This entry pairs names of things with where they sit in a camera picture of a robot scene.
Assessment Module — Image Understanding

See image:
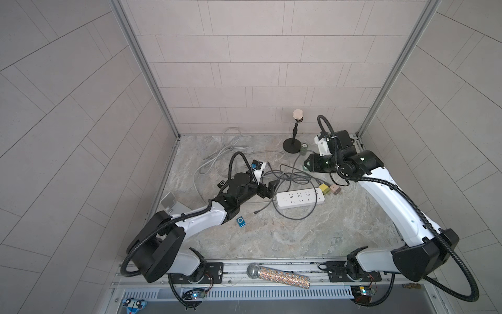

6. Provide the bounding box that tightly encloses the yellow charger plug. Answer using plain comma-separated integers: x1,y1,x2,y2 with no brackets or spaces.
319,183,331,195

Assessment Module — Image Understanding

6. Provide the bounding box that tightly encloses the dark grey charging cable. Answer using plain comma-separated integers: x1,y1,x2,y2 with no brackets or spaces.
252,154,350,221

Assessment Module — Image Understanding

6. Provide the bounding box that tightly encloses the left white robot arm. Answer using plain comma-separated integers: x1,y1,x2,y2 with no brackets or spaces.
120,158,280,283

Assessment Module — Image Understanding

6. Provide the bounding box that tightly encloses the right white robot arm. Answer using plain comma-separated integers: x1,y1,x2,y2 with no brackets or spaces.
304,115,480,302

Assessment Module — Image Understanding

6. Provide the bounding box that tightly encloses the white power strip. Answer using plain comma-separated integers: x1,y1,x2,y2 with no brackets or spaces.
276,188,325,209

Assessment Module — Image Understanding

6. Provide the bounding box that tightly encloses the blue mp3 player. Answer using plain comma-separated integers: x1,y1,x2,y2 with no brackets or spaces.
236,217,246,228

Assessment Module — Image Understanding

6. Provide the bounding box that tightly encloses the pink charger plug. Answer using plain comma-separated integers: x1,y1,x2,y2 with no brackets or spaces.
330,184,341,195

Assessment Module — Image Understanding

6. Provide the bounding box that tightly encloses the beige microphone on stand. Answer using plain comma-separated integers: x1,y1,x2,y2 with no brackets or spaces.
282,109,304,154

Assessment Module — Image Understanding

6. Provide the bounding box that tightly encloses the green camouflage tape roll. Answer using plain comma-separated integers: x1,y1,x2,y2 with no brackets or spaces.
299,143,308,156

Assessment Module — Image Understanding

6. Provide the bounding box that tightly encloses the grey plastic holder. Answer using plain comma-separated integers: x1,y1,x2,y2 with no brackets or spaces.
160,192,191,215

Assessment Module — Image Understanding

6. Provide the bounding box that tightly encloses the glitter handheld microphone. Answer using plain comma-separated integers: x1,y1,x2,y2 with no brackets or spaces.
247,263,311,289

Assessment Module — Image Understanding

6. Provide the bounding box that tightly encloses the left circuit board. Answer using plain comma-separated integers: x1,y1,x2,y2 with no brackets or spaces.
182,289,207,301

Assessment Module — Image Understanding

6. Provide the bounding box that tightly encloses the circuit board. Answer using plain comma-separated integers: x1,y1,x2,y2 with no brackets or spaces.
182,289,207,301
350,285,377,304

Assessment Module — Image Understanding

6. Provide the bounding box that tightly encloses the right circuit board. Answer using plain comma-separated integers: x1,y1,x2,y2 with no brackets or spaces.
350,285,377,304

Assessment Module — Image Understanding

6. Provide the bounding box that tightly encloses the blue toy figure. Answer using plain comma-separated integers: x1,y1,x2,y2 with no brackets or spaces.
122,298,148,314

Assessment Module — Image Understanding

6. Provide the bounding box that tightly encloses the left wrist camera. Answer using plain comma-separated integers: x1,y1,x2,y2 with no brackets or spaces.
251,160,267,183

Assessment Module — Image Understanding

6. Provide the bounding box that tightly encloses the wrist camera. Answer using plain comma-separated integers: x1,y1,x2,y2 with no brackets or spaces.
251,160,267,183
314,132,332,156

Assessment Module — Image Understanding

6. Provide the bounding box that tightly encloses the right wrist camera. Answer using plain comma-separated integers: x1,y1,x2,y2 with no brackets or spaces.
314,132,332,156

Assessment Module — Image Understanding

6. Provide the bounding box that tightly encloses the light grey power cord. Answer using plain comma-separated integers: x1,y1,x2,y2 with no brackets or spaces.
193,126,291,201

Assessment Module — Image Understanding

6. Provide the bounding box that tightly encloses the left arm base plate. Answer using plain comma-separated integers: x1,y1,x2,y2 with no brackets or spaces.
169,262,224,285

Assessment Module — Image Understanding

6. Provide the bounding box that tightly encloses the aluminium rail frame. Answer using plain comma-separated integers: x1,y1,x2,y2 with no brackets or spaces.
109,254,440,303

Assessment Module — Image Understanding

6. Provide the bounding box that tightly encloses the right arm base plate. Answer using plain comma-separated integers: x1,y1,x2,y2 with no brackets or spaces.
318,260,382,283

